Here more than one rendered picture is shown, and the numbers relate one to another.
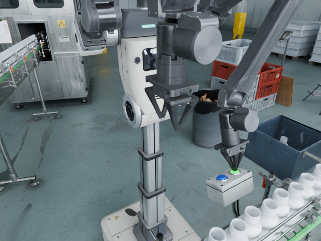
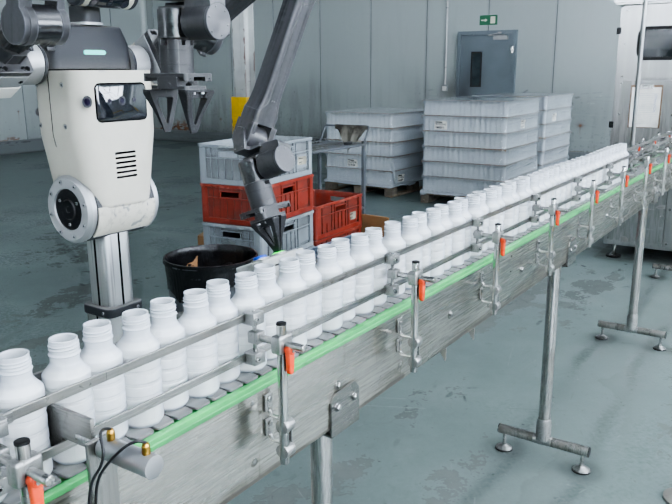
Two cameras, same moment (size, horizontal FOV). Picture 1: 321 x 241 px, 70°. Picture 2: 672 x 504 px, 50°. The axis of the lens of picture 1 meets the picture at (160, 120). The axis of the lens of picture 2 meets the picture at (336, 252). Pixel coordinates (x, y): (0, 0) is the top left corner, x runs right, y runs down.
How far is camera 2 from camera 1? 0.88 m
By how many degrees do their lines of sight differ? 27
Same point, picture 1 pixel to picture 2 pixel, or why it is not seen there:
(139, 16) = (79, 34)
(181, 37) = (191, 14)
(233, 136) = (265, 191)
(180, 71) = (190, 57)
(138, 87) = (90, 152)
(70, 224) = not seen: outside the picture
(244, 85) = (266, 116)
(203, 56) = (215, 30)
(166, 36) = (172, 18)
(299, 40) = (390, 151)
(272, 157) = not seen: hidden behind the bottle
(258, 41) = (272, 54)
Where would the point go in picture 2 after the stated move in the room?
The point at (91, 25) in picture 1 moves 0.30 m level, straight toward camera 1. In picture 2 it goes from (27, 32) to (90, 24)
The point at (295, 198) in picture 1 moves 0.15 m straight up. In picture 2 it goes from (360, 250) to (360, 177)
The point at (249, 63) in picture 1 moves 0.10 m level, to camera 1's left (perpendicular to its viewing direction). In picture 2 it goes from (266, 83) to (220, 84)
